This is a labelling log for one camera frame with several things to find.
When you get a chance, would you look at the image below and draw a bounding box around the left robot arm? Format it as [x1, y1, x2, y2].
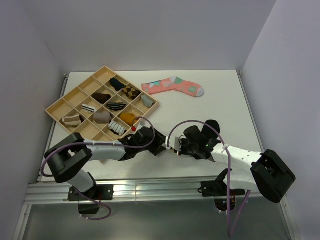
[41, 126, 166, 200]

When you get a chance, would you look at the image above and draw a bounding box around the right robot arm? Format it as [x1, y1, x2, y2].
[178, 126, 296, 203]

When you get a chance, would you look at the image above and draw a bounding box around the rolled mustard sock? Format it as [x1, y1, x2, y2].
[119, 112, 138, 127]

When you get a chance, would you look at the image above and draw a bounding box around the rolled white striped sock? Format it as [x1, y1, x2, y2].
[108, 120, 127, 136]

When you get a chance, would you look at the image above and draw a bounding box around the rolled grey sock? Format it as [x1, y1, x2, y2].
[141, 95, 154, 108]

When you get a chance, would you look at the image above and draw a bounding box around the rolled black striped sock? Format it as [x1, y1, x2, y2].
[106, 102, 127, 112]

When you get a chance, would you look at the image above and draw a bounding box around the rolled beige sock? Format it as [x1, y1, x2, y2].
[93, 111, 112, 124]

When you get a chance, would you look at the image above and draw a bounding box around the rolled argyle brown sock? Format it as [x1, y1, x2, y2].
[122, 85, 141, 100]

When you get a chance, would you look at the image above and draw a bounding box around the wooden compartment tray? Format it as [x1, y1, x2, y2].
[46, 66, 159, 141]

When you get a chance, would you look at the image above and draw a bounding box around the pink patterned sock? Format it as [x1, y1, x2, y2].
[141, 76, 205, 98]

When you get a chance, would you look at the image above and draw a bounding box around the rolled dark navy sock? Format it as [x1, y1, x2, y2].
[109, 77, 126, 92]

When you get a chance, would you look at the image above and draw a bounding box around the rolled dark brown sock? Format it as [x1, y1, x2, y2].
[91, 92, 112, 105]

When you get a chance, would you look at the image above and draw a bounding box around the rolled white black sock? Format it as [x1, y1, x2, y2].
[80, 103, 97, 114]

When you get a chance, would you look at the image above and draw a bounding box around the rolled brown white sock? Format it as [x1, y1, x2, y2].
[62, 114, 85, 127]

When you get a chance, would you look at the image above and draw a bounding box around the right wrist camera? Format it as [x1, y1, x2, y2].
[165, 136, 181, 156]

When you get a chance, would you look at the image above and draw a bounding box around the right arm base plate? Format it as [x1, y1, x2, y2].
[201, 178, 245, 198]

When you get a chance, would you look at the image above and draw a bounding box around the aluminium frame rail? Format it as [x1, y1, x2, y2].
[23, 174, 287, 205]

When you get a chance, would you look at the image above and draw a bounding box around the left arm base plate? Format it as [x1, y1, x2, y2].
[67, 184, 114, 202]

